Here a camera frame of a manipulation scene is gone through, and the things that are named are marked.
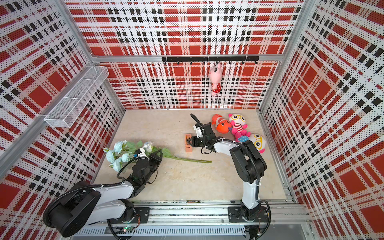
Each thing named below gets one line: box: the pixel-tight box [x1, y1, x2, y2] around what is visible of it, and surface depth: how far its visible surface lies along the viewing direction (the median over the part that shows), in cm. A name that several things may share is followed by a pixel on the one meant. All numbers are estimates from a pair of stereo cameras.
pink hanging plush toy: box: [209, 61, 223, 96], surface depth 94 cm
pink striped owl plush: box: [228, 113, 251, 142], surface depth 106 cm
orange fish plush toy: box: [212, 113, 232, 134], surface depth 103 cm
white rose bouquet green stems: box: [103, 140, 213, 173], surface depth 81 cm
